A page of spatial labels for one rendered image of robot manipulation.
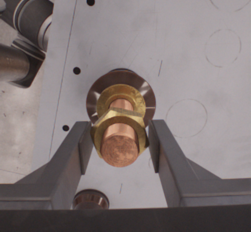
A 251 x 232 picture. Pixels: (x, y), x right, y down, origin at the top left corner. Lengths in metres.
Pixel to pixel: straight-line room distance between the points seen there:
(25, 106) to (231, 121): 1.85
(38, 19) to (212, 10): 0.34
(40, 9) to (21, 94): 1.57
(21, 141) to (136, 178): 1.87
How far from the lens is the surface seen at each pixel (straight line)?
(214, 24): 0.36
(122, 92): 0.22
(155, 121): 0.15
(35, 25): 0.46
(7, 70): 0.53
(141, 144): 0.15
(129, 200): 0.46
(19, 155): 2.29
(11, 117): 2.13
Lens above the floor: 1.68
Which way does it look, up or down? 73 degrees down
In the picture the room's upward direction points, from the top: 178 degrees clockwise
